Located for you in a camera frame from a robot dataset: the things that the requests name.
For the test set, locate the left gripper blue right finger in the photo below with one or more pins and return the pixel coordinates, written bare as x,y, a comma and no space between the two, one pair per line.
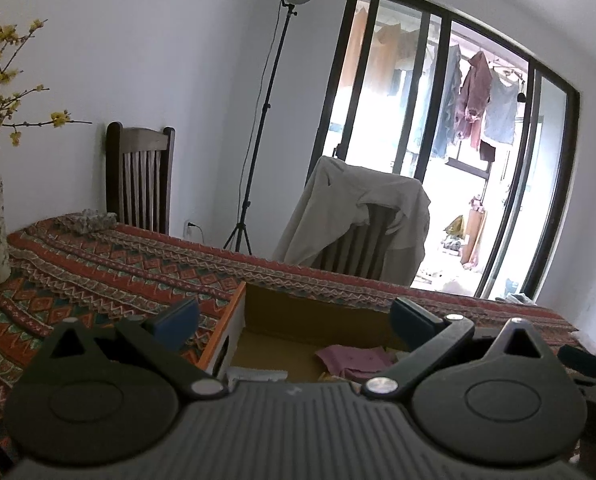
413,324

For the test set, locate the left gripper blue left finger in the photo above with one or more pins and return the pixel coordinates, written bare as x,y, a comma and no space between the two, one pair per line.
173,327

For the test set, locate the pink snack packet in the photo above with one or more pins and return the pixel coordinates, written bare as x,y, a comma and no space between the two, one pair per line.
355,364

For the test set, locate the chair under beige jacket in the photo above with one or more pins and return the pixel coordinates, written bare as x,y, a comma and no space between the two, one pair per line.
361,250

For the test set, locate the open cardboard box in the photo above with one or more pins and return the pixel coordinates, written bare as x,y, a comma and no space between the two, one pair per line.
269,330

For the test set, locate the patterned red tablecloth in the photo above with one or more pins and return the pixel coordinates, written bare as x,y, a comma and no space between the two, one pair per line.
101,277

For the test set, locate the beige jacket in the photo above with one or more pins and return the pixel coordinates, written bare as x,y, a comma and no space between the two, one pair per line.
339,196

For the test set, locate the dark wooden chair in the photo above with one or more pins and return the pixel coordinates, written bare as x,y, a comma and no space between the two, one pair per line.
138,175

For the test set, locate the light blue hanging shirt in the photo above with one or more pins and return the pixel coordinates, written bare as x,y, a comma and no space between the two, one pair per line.
500,115

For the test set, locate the black framed sliding glass door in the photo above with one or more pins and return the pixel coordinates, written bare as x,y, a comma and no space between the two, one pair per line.
495,212

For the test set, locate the pink hanging shirt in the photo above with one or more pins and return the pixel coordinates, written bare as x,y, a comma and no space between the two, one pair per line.
473,100

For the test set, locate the blue hanging garment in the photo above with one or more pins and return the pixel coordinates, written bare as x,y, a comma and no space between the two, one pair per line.
444,134

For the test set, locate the wall power outlet with plug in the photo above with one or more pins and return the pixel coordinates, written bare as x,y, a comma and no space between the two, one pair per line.
193,232

